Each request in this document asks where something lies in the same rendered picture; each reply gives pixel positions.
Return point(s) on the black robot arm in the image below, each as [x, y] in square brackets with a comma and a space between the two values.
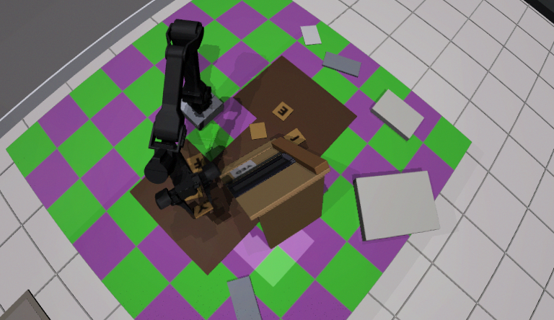
[169, 125]

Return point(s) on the brown a-frame board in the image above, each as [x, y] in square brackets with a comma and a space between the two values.
[284, 191]

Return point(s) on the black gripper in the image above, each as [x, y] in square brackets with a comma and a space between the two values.
[165, 197]

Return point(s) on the white paper ticket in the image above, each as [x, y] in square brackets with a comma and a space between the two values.
[242, 168]

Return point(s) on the white flat rectangular card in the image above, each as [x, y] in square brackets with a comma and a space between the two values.
[310, 35]

